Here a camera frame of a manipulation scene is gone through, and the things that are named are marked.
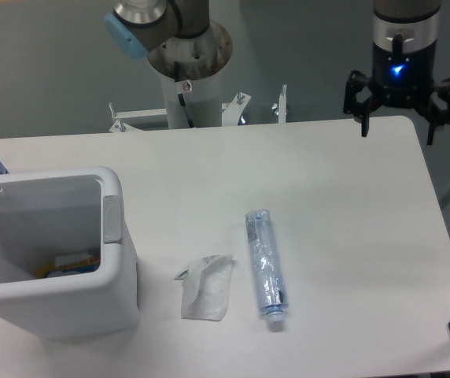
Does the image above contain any trash inside can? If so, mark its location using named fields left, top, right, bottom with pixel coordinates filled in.
left=35, top=250, right=101, bottom=279

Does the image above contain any white trash can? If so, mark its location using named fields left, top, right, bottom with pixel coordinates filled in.
left=0, top=167, right=140, bottom=339

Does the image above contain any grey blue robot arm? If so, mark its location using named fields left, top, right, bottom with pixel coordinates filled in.
left=105, top=1, right=450, bottom=135

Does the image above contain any black cable on pedestal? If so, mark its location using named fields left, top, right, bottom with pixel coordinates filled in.
left=172, top=61, right=195, bottom=129

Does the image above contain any clear plastic bottle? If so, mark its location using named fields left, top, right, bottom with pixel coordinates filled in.
left=245, top=209, right=288, bottom=332

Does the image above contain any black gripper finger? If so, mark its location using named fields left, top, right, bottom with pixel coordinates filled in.
left=413, top=77, right=450, bottom=145
left=343, top=70, right=382, bottom=137

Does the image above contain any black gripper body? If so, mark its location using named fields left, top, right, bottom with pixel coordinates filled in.
left=370, top=43, right=434, bottom=107

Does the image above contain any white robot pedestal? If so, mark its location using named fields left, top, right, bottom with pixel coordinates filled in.
left=107, top=21, right=291, bottom=134

